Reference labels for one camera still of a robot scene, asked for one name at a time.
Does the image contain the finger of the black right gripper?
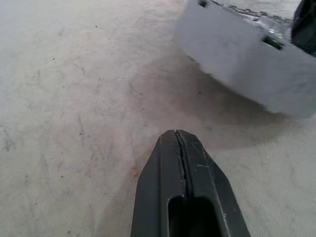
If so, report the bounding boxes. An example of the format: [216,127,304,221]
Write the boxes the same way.
[291,0,316,55]

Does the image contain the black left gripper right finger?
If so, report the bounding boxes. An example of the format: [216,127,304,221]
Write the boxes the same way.
[175,129,252,237]

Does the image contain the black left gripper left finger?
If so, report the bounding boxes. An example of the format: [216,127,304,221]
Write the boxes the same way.
[130,129,188,237]

